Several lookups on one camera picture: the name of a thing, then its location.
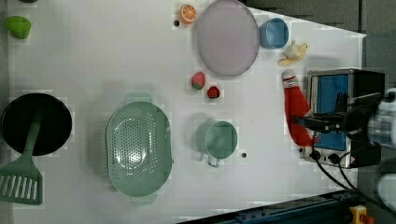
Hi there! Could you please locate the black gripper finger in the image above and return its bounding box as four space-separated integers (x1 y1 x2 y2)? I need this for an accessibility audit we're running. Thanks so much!
292 115 338 123
304 121 338 131

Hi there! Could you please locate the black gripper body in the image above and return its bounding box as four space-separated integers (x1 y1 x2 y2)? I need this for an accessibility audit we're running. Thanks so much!
335 103 377 134

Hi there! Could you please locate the red ketchup bottle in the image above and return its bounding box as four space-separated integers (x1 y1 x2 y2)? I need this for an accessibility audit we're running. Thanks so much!
281 69 313 147

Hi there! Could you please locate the green strainer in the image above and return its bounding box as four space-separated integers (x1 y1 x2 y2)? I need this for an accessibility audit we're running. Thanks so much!
106 92 174 206

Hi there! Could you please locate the black toaster oven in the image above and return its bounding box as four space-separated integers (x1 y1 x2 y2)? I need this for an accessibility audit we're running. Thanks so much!
304 69 386 169

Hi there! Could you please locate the peeled banana toy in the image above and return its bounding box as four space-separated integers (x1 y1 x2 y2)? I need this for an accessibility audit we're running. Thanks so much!
277 40 308 66

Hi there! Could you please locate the blue cup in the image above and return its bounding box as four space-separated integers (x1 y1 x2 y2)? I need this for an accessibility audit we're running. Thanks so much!
259 18 289 49

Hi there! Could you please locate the green mug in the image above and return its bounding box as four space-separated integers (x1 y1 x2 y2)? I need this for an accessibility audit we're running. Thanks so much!
195 119 238 168

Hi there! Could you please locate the red strawberry toy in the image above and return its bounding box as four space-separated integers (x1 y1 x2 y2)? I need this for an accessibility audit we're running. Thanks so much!
206 86 220 99

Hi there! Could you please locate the purple plate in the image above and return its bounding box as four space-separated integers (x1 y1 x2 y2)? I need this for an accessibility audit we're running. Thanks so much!
197 0 259 76

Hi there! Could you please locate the pink strawberry toy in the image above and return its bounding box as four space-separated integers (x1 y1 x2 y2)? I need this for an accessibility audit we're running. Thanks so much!
191 72 205 90

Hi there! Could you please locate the orange slice toy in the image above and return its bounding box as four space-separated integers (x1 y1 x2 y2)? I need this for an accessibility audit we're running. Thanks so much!
179 4 196 24

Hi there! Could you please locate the green spatula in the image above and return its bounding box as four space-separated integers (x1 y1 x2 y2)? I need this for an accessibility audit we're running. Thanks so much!
0 113 43 205

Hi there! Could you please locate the green pear toy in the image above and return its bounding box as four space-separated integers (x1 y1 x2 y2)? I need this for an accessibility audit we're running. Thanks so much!
5 16 32 39

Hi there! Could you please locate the black cable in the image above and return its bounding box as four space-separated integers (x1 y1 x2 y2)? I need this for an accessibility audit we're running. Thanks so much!
312 132 396 216

